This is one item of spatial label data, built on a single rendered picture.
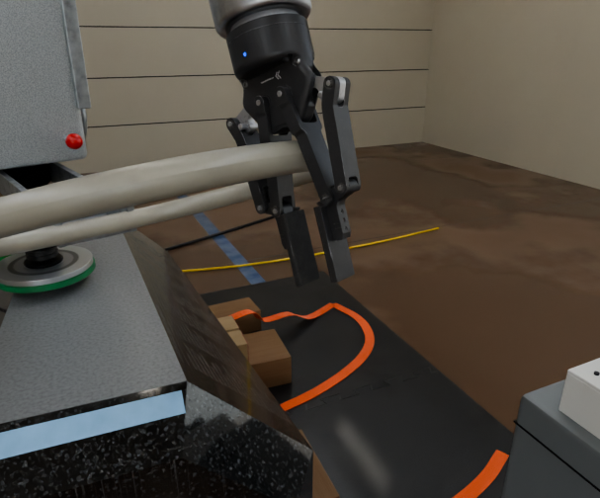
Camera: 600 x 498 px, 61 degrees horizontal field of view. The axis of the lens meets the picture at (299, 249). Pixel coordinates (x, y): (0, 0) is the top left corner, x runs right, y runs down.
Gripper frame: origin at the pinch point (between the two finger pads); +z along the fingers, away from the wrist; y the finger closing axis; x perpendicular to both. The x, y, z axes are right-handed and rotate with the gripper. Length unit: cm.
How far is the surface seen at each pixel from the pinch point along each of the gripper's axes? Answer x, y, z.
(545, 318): -241, 46, 84
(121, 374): -7, 53, 17
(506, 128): -599, 144, -36
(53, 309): -13, 83, 5
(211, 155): 9.8, 0.7, -9.5
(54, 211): 19.5, 7.8, -7.7
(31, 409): 7, 57, 17
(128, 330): -17, 64, 12
